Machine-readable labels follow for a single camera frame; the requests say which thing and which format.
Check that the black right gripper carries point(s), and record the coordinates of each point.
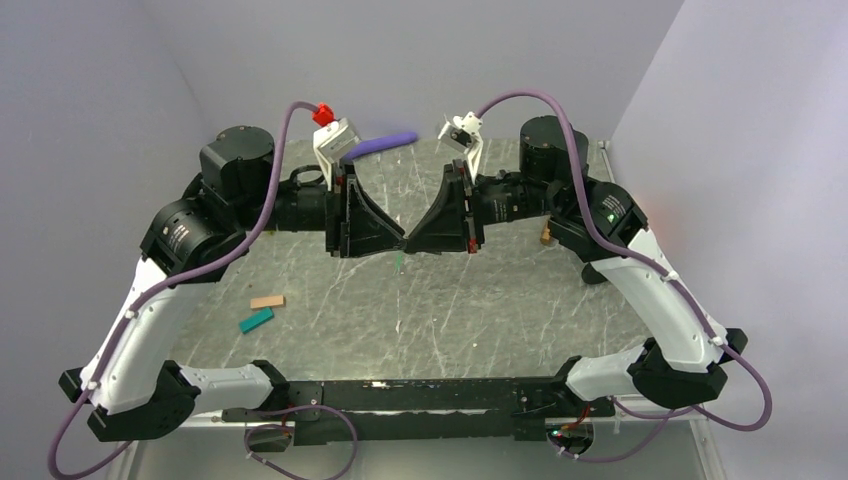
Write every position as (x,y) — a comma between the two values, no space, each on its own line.
(449,224)

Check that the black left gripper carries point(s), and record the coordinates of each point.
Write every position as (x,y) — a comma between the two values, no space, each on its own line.
(355,225)

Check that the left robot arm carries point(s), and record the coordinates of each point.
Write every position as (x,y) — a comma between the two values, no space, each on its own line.
(135,390)

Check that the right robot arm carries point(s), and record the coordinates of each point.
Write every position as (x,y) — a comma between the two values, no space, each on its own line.
(681,363)

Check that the purple flashlight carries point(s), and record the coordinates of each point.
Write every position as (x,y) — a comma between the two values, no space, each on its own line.
(377,145)

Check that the tan wooden block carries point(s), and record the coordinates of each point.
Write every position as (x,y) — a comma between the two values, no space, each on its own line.
(274,301)

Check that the teal wooden block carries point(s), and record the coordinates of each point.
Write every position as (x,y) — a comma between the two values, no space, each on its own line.
(257,319)

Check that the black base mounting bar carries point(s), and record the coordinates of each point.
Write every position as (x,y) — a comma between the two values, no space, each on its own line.
(521,408)

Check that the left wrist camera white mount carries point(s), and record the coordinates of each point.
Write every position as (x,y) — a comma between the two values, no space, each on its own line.
(335,138)

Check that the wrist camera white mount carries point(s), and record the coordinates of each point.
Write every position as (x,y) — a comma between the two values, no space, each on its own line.
(335,138)
(463,134)

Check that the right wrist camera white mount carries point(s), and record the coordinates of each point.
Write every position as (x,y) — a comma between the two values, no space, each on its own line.
(463,134)

